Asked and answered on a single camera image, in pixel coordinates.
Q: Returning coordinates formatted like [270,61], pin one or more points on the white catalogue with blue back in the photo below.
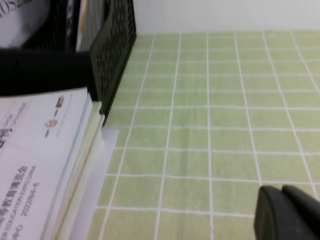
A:
[37,150]

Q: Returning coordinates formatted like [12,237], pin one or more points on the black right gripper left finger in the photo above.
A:
[280,220]

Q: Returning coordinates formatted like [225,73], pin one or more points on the black perforated plastic book holder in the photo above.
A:
[50,72]

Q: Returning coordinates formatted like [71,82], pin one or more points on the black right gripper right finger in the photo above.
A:
[307,203]

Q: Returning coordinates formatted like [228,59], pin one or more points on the slim white orange-banded book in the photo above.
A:
[22,22]

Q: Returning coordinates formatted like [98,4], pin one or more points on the green white checked tablecloth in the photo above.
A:
[212,112]

